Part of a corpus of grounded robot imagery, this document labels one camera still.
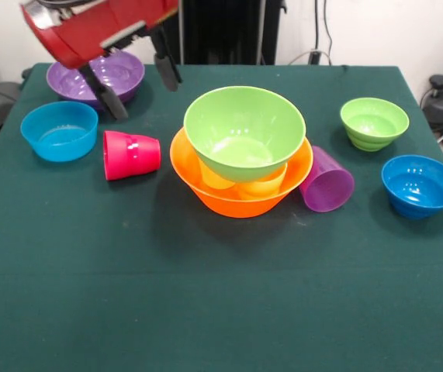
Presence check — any yellow cup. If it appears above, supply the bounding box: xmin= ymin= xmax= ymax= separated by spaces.
xmin=237 ymin=162 xmax=288 ymax=201

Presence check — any large purple bowl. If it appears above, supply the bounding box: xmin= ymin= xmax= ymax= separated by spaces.
xmin=46 ymin=49 xmax=146 ymax=114

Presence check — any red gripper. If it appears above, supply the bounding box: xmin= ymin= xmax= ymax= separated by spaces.
xmin=30 ymin=0 xmax=183 ymax=121

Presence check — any purple cup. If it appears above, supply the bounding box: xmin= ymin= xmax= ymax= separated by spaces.
xmin=298 ymin=145 xmax=356 ymax=213

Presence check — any large orange bowl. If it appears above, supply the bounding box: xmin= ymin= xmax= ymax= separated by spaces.
xmin=169 ymin=126 xmax=314 ymax=219

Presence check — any small green bowl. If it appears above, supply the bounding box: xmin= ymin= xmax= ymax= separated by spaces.
xmin=339 ymin=97 xmax=410 ymax=153

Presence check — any large green bowl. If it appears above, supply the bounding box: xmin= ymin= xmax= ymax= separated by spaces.
xmin=182 ymin=85 xmax=307 ymax=184

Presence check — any black hanging cable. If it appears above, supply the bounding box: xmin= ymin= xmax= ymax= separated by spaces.
xmin=307 ymin=0 xmax=337 ymax=66

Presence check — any red cup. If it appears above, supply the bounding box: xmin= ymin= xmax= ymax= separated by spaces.
xmin=102 ymin=130 xmax=162 ymax=182

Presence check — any dark green table cloth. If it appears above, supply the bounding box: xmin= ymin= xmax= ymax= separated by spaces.
xmin=0 ymin=62 xmax=443 ymax=372

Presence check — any dark blue bowl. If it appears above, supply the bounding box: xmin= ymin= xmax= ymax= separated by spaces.
xmin=380 ymin=154 xmax=443 ymax=221

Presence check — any light blue bowl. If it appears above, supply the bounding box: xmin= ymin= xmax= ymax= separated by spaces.
xmin=19 ymin=101 xmax=99 ymax=163

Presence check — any translucent yellow-green cup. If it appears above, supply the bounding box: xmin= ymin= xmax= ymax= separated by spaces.
xmin=199 ymin=160 xmax=238 ymax=191

